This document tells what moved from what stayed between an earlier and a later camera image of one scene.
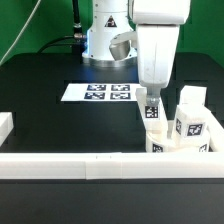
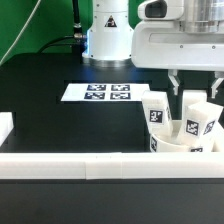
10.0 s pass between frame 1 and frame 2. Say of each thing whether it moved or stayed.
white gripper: moved
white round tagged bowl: moved
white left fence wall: stayed
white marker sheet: stayed
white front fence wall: stayed
